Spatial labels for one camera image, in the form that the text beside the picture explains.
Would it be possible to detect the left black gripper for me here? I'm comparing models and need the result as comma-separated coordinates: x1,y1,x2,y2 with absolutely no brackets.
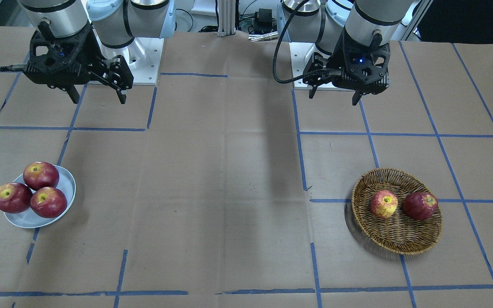
303,31,391,106

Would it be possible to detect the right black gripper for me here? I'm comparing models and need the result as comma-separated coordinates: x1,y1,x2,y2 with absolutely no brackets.
24,23,134,105

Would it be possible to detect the black power adapter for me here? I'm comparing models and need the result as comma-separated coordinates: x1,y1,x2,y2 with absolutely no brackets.
256,8,273,24

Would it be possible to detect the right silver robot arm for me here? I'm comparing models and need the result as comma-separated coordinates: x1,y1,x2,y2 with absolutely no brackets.
19,0,175,104

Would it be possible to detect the aluminium frame post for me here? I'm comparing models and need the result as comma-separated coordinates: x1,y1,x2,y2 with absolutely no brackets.
217,0,238,38

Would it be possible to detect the red apple of plate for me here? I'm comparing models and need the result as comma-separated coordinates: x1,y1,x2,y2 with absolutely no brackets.
22,161,60,191
30,187,67,218

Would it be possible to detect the red apple front of plate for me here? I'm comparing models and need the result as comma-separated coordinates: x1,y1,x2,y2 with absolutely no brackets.
30,187,67,218

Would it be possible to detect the light blue plate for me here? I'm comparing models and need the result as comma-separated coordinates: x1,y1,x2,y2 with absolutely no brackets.
4,165,76,229

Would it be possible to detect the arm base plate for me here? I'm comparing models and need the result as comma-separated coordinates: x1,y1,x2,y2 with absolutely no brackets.
289,41,354,91
95,36,165,86

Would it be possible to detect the yellow red striped apple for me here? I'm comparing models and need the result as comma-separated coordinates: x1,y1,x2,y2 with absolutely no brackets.
369,190,398,219

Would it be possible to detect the brown wicker basket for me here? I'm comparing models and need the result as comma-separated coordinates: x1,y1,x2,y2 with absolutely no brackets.
351,168,443,255

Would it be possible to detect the dark red apple in basket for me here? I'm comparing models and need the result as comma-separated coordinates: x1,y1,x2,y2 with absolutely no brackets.
402,192,439,222

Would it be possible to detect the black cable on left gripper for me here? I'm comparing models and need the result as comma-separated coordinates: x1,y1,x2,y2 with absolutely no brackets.
272,0,341,84

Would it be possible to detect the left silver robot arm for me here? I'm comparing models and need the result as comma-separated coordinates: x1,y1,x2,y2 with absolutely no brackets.
272,0,412,105

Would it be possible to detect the red apple top of plate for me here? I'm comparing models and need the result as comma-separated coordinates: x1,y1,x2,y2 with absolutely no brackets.
22,161,60,191

